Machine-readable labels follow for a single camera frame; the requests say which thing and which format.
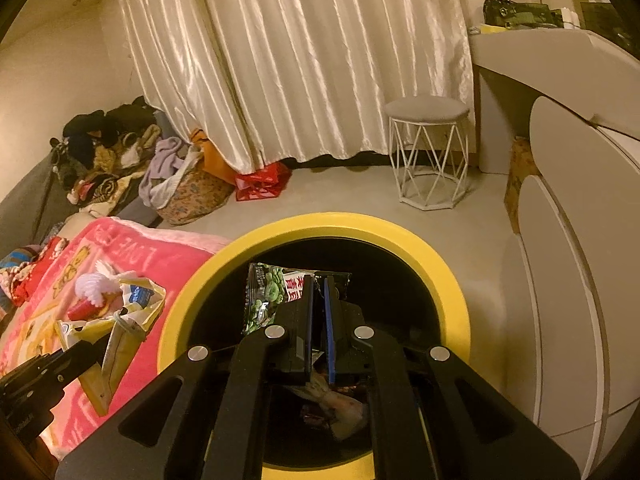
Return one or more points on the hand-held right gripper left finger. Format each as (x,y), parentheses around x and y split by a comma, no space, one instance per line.
(310,310)

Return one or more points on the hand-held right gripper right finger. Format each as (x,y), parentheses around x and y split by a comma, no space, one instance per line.
(330,320)

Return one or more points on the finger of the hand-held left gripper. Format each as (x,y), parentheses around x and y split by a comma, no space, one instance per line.
(80,352)

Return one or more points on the pale yellow plastic bag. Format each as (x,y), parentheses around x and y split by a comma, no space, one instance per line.
(112,355)

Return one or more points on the green snack packet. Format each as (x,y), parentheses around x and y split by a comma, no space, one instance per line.
(265,295)

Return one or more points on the yellow-rimmed black trash bin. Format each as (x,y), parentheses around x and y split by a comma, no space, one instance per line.
(440,280)

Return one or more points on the white and red crochet toy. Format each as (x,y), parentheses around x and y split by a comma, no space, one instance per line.
(92,292)

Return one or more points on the colourful floral cloth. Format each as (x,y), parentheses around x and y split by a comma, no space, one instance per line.
(25,270)

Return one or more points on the pink printed blanket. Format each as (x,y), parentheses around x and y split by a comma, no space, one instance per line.
(165,250)

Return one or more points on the red plastic bag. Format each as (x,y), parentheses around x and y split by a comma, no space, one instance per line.
(260,182)

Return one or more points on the patterned fabric bag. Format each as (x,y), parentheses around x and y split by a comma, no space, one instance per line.
(200,195)

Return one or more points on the grey sofa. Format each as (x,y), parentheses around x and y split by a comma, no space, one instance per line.
(25,200)

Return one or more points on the orange bag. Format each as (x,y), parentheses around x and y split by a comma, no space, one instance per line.
(215,160)

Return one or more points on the pile of dark clothes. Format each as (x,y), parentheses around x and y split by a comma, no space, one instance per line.
(100,150)

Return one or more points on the cream satin curtain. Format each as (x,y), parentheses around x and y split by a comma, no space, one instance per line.
(300,60)

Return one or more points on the white rounded drawer cabinet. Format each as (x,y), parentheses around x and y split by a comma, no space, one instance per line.
(590,260)

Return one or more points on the white desk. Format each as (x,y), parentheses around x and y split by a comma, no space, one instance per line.
(525,60)

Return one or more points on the dark green bag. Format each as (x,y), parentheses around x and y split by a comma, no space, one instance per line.
(520,12)

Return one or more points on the black monitor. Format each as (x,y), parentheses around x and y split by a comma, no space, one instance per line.
(607,22)

